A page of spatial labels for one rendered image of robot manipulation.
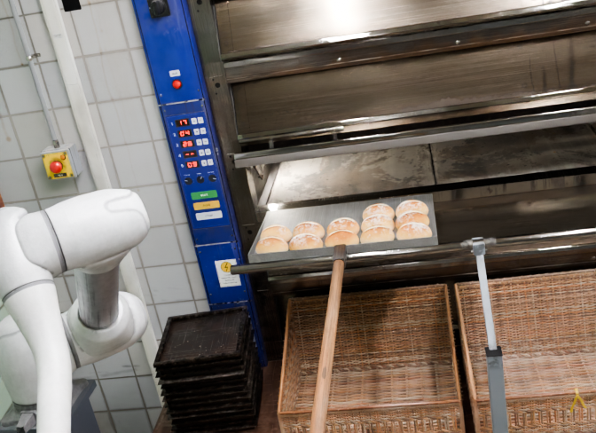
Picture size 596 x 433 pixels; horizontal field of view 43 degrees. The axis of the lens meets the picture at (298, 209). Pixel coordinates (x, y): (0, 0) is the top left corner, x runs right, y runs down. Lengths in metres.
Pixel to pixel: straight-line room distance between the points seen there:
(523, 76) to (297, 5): 0.71
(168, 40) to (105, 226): 0.99
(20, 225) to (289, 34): 1.13
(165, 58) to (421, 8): 0.79
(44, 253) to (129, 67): 1.09
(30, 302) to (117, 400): 1.67
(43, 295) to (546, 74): 1.59
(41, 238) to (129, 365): 1.54
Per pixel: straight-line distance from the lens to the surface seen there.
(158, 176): 2.60
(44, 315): 1.52
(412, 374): 2.67
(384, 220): 2.26
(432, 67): 2.41
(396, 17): 2.34
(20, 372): 2.11
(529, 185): 2.55
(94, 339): 2.05
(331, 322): 1.84
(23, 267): 1.53
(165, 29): 2.42
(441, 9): 2.34
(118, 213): 1.56
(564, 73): 2.44
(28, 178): 2.77
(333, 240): 2.21
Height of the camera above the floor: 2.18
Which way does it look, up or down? 23 degrees down
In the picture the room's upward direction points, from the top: 11 degrees counter-clockwise
